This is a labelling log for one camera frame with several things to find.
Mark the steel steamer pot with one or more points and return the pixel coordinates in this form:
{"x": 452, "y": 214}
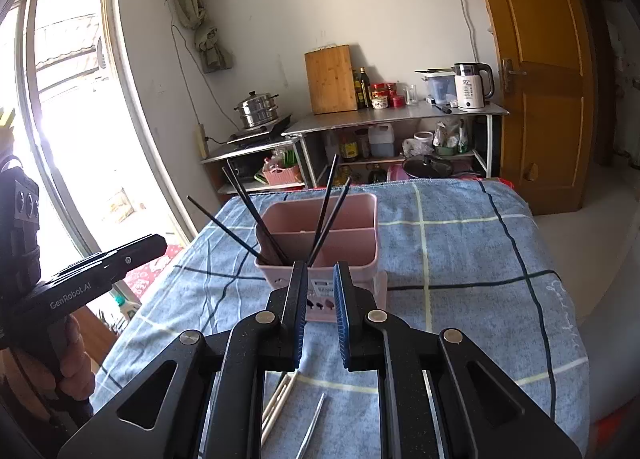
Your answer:
{"x": 257, "y": 111}

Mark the low metal shelf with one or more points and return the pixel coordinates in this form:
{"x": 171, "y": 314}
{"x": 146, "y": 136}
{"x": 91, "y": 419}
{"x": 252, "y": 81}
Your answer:
{"x": 240, "y": 151}

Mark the white electric kettle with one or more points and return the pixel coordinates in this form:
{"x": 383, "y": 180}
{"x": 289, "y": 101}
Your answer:
{"x": 470, "y": 89}

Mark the white refrigerator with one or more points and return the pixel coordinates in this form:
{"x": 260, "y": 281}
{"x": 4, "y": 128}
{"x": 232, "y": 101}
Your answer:
{"x": 615, "y": 354}

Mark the yellow oil bottle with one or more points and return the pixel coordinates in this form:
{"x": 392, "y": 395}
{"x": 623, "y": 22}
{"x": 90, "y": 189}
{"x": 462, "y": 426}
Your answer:
{"x": 356, "y": 91}

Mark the white plastic jug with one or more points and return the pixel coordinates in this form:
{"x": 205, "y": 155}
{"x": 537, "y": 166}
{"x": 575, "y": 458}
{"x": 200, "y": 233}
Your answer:
{"x": 381, "y": 141}

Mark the brown sauce bottle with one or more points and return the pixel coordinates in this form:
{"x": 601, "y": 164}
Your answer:
{"x": 348, "y": 149}

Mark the small pink basket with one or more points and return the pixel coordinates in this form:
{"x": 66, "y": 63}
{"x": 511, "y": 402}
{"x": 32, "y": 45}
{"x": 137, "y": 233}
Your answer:
{"x": 282, "y": 175}

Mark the white detergent bottle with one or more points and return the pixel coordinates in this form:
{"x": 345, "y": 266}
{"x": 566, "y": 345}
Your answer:
{"x": 127, "y": 308}

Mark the person's left hand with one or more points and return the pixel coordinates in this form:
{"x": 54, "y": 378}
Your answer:
{"x": 75, "y": 364}

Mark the hanging grey cloth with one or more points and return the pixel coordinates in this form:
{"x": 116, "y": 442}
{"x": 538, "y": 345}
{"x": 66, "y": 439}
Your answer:
{"x": 215, "y": 51}

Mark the red floral floor mat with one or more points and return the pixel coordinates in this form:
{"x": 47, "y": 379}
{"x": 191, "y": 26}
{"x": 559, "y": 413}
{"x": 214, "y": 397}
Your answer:
{"x": 155, "y": 271}

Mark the clear glass cup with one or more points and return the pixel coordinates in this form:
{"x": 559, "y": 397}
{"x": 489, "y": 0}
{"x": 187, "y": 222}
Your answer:
{"x": 410, "y": 95}

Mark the sliding glass door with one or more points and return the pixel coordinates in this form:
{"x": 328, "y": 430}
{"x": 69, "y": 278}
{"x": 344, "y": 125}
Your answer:
{"x": 125, "y": 89}

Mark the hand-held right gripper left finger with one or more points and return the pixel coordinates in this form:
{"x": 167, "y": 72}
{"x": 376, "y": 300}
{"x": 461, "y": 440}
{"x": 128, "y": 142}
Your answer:
{"x": 300, "y": 324}

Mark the tall metal shelf table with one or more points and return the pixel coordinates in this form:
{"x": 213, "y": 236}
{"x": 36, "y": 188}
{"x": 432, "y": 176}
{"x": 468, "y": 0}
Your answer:
{"x": 400, "y": 115}

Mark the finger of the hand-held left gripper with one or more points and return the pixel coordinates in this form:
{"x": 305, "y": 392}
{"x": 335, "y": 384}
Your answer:
{"x": 135, "y": 254}

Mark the small red tin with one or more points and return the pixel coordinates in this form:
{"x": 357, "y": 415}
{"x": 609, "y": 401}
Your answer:
{"x": 397, "y": 101}

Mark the wooden cutting board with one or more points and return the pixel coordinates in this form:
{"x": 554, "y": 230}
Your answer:
{"x": 332, "y": 79}

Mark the blue checked tablecloth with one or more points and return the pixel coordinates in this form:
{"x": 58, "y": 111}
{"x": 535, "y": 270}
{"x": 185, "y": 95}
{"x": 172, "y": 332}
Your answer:
{"x": 450, "y": 249}

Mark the white bowl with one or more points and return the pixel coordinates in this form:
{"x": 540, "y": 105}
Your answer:
{"x": 423, "y": 141}

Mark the pink plastic basket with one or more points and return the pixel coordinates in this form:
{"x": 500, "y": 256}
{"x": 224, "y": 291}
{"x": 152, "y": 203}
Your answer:
{"x": 350, "y": 244}

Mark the plastic bags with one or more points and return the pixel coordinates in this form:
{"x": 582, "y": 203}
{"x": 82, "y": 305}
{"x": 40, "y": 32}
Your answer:
{"x": 450, "y": 136}

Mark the silver metal chopstick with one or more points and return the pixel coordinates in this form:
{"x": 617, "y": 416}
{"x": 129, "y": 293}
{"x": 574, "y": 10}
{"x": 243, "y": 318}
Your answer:
{"x": 284, "y": 399}
{"x": 312, "y": 421}
{"x": 275, "y": 396}

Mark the white jar with red print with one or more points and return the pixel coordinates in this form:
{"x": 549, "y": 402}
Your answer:
{"x": 380, "y": 102}

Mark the black pan with lid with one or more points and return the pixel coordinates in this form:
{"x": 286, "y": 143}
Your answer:
{"x": 427, "y": 168}

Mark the water filter pitcher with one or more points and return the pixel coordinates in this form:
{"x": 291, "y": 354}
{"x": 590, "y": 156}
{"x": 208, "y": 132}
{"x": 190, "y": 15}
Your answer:
{"x": 440, "y": 89}

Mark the wall power strip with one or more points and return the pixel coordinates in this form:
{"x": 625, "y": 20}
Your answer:
{"x": 203, "y": 141}

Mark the dark oil bottle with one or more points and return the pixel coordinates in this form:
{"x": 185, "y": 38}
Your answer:
{"x": 364, "y": 89}

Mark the wooden door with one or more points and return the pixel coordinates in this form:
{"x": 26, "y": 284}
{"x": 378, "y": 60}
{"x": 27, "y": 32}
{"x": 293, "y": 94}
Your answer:
{"x": 545, "y": 64}

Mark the black induction cooker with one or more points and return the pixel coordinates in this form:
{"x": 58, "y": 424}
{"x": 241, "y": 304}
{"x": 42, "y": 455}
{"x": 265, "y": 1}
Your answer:
{"x": 265, "y": 134}

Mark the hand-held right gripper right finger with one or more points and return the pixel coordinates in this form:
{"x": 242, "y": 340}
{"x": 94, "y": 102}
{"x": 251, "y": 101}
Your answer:
{"x": 341, "y": 324}

